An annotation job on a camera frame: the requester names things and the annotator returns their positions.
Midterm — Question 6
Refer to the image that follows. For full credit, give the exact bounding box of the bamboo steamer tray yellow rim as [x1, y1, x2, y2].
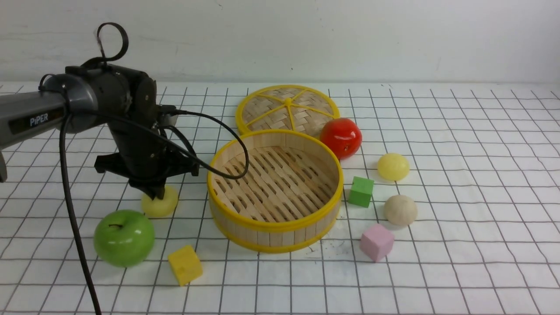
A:
[207, 129, 344, 253]

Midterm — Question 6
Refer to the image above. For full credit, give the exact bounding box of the red tomato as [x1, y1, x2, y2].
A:
[319, 118, 363, 160]

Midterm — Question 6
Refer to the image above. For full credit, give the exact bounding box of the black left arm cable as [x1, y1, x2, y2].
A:
[59, 104, 250, 315]

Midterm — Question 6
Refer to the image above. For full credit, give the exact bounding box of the yellow bun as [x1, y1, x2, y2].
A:
[141, 185, 179, 218]
[377, 152, 410, 182]

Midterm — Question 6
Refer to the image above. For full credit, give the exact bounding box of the yellow cube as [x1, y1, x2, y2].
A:
[168, 245, 203, 287]

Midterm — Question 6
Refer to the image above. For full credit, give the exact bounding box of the green apple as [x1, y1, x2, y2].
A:
[93, 210, 155, 268]

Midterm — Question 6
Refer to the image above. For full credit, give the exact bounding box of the left grey black robot arm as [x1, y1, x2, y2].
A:
[0, 65, 200, 199]

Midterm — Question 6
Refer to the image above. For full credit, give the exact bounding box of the woven bamboo steamer lid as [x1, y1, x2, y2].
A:
[235, 84, 340, 137]

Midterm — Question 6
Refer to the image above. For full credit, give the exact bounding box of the pink cube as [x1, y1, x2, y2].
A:
[360, 224, 395, 263]

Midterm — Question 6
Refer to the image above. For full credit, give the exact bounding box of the beige bun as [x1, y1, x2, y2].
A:
[384, 195, 418, 227]

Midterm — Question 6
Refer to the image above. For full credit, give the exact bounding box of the green cube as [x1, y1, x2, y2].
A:
[347, 177, 375, 208]

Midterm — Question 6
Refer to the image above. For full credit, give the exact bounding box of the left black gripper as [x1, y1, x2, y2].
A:
[94, 115, 200, 200]

